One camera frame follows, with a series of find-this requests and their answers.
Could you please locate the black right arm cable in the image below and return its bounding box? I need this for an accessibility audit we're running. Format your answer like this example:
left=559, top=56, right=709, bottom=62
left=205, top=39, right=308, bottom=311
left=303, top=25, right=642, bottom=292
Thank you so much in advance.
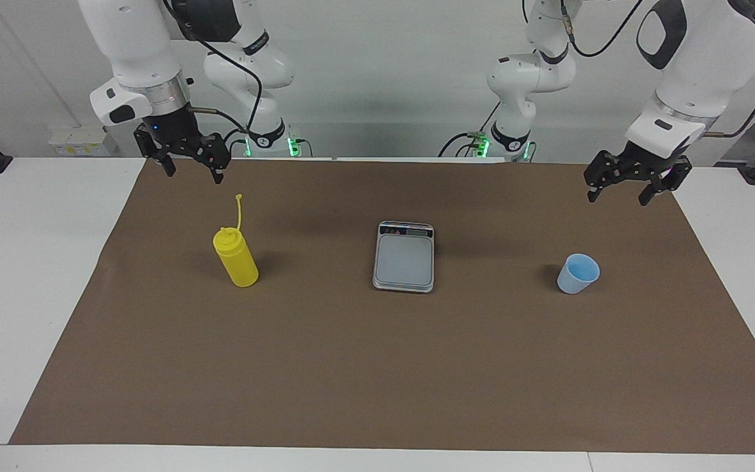
left=163, top=0, right=264, bottom=135

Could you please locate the black base cable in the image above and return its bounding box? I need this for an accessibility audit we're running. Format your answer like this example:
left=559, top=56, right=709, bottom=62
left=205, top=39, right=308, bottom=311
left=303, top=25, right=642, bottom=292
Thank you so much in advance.
left=438, top=98, right=503, bottom=158

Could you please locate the light blue plastic cup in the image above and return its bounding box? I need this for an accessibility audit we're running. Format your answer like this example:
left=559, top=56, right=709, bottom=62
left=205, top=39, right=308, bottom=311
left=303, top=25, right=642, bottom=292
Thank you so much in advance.
left=556, top=253, right=601, bottom=295

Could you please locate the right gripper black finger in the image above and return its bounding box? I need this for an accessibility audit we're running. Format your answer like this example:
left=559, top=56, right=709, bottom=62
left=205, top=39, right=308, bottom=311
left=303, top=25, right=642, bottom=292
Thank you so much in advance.
left=134, top=125, right=176, bottom=178
left=184, top=134, right=231, bottom=184

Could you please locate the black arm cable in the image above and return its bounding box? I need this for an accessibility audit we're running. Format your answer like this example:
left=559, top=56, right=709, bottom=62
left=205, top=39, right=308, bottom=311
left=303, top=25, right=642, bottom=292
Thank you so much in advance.
left=163, top=0, right=264, bottom=135
left=525, top=0, right=755, bottom=138

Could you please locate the yellow squeeze bottle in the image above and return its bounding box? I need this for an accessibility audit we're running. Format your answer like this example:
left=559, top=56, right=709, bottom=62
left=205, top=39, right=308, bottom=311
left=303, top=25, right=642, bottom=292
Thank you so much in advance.
left=212, top=193, right=260, bottom=288

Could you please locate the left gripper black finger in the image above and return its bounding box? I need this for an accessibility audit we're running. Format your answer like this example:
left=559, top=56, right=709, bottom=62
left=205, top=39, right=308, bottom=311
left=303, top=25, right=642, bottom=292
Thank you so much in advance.
left=584, top=151, right=630, bottom=203
left=638, top=159, right=693, bottom=206

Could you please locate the silver digital kitchen scale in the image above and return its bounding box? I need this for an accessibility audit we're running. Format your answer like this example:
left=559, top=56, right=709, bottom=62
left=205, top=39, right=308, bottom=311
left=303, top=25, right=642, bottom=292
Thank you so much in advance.
left=372, top=220, right=435, bottom=293

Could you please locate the brown paper mat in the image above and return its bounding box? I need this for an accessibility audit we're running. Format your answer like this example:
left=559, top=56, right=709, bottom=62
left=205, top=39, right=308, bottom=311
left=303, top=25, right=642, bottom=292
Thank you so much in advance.
left=9, top=159, right=755, bottom=454

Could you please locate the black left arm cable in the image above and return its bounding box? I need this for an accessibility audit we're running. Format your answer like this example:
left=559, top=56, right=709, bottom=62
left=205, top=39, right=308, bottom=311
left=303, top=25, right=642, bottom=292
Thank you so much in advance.
left=525, top=0, right=755, bottom=138

